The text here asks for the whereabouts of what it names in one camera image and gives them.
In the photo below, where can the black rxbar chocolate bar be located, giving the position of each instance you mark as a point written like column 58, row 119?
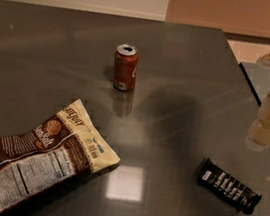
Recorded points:
column 227, row 188

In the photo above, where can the red coke can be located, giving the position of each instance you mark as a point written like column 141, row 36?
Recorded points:
column 125, row 67

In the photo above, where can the brown cream chip bag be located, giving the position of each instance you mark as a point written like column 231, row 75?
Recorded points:
column 63, row 147

